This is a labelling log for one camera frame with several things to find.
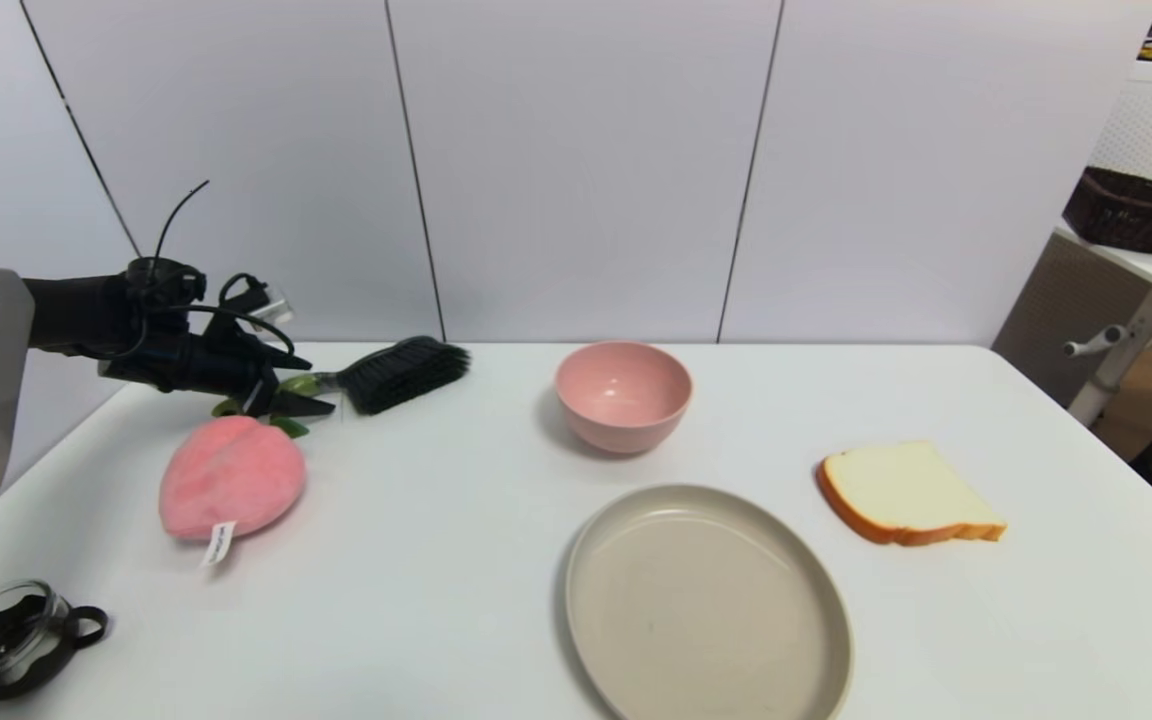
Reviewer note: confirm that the pink bowl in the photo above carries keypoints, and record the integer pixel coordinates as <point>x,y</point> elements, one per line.
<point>621,400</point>

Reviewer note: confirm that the toy bread slice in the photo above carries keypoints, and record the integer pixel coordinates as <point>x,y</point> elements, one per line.
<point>904,490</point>

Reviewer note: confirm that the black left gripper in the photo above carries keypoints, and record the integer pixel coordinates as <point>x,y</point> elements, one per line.
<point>191,362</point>

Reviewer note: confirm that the pink plush peach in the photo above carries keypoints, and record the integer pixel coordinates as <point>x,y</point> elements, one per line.
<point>231,478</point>

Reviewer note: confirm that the beige round plate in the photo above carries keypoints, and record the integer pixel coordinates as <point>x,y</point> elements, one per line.
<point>706,600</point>

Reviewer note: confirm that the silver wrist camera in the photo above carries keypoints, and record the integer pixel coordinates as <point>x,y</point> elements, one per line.
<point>268,300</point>

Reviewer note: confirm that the white side table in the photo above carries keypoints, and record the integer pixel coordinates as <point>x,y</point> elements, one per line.
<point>1141,320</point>

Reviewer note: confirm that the dark wicker basket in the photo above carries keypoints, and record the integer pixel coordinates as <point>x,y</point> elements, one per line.
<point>1126,212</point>

